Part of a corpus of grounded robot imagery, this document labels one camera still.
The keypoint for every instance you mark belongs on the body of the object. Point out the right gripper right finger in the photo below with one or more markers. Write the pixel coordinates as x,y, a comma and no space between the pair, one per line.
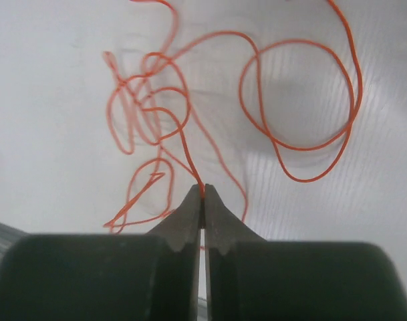
250,278

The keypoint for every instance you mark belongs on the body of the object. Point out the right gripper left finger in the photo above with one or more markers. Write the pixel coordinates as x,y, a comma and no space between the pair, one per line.
150,276

